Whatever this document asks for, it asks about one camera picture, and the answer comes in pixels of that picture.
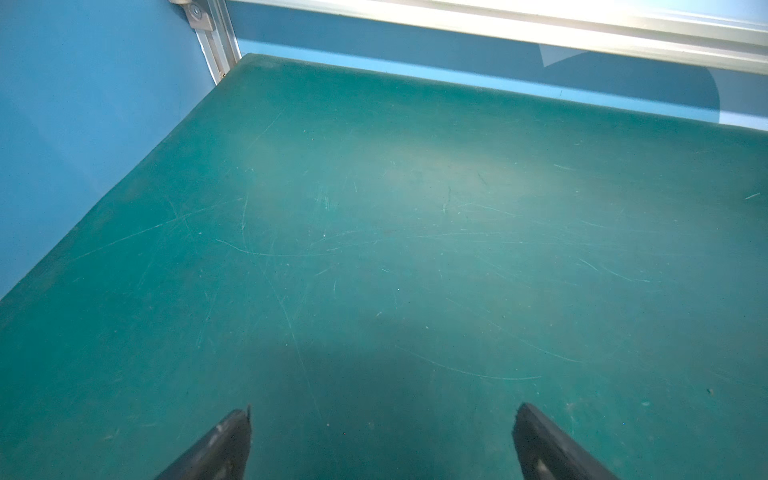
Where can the aluminium frame back rail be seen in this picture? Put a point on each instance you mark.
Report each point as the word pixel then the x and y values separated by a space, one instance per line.
pixel 728 35

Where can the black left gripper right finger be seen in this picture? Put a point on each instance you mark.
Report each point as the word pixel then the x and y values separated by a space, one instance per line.
pixel 545 451

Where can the aluminium frame left post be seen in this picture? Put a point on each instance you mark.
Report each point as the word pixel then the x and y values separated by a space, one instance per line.
pixel 211 22

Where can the green table mat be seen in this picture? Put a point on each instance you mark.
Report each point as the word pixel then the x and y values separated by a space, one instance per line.
pixel 382 269

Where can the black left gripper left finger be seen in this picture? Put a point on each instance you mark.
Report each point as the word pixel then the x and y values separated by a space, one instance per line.
pixel 221 454

